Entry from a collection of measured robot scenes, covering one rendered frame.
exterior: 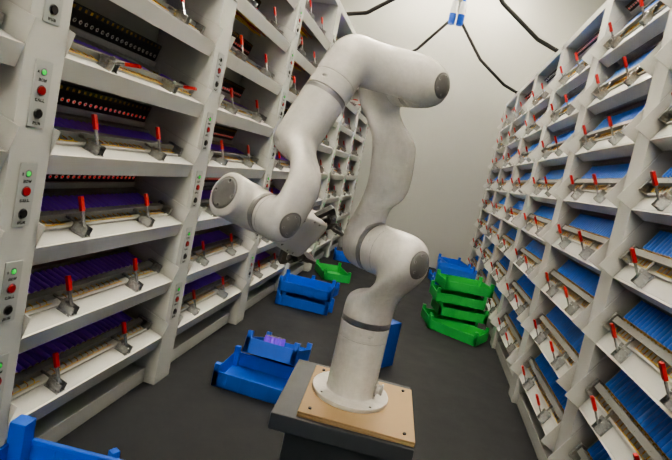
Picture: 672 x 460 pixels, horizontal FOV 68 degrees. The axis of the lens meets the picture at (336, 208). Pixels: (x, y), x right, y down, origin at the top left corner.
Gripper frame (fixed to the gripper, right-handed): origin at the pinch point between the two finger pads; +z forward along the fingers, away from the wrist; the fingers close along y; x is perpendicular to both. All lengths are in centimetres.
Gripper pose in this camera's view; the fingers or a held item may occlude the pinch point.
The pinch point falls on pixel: (323, 244)
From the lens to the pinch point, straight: 111.8
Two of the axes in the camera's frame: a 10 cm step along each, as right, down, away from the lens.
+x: 4.8, 6.2, -6.2
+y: -6.9, 7.1, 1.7
